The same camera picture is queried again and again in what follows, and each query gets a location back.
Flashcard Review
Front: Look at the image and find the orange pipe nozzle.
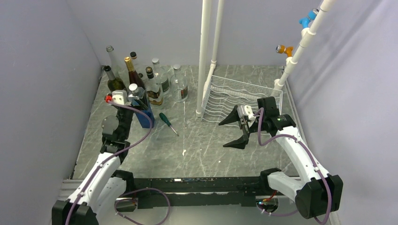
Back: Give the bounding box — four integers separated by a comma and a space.
276, 45, 294, 57

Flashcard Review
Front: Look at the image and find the white wire wine rack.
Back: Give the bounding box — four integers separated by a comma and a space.
201, 75, 283, 123

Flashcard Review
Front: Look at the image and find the clear bottle silver cap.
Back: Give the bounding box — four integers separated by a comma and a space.
152, 58, 170, 94

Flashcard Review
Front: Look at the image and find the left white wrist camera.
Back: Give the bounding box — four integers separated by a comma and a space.
104, 90, 130, 105

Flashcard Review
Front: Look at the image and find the blue pipe nozzle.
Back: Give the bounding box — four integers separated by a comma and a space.
299, 8, 319, 29

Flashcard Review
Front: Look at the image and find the dark bottle grey foil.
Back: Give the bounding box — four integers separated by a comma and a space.
104, 66, 127, 92

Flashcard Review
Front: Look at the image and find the green handled screwdriver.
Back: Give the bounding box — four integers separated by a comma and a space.
159, 112, 179, 136

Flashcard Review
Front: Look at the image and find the blue labelled water bottle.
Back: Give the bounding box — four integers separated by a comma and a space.
128, 88, 155, 128

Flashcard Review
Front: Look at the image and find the thick white vertical pipe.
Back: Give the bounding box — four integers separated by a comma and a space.
195, 0, 212, 117

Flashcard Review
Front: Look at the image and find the clear bottle dark green label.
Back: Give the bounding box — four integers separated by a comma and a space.
170, 64, 188, 102

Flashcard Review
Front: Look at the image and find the dark bottle black cap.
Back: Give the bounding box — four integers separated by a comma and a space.
145, 67, 164, 108

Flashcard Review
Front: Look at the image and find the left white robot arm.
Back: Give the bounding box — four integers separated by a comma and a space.
52, 91, 143, 225

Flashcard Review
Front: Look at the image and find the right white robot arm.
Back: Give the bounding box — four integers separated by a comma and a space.
219, 97, 343, 225

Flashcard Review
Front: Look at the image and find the dark bottle gold foil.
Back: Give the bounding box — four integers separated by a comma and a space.
124, 57, 149, 106

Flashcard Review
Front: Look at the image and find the clear bottle white label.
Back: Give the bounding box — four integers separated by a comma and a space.
130, 52, 147, 84

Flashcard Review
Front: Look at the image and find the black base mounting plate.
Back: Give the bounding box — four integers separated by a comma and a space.
117, 176, 282, 211

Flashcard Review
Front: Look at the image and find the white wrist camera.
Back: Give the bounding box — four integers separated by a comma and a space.
104, 90, 130, 105
237, 105, 256, 122

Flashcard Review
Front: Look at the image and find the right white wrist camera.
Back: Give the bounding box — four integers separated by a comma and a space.
237, 105, 256, 122

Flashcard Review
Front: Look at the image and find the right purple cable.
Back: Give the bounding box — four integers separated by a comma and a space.
256, 108, 333, 225

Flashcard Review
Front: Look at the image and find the aluminium frame rail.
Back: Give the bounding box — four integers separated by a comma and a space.
49, 176, 341, 225

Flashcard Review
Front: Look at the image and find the slanted white pipe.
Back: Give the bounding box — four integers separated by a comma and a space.
271, 0, 336, 97

